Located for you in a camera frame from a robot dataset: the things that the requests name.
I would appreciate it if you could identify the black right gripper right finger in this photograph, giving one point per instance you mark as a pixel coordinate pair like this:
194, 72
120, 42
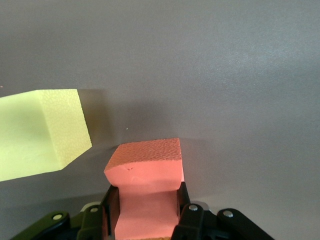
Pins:
225, 225

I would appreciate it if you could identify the orange foam cube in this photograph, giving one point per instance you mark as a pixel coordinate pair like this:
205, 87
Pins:
150, 160

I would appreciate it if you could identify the yellow foam cube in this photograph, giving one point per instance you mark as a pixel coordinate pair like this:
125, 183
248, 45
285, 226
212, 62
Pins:
30, 135

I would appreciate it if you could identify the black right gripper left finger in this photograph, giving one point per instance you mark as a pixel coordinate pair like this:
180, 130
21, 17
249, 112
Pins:
65, 225

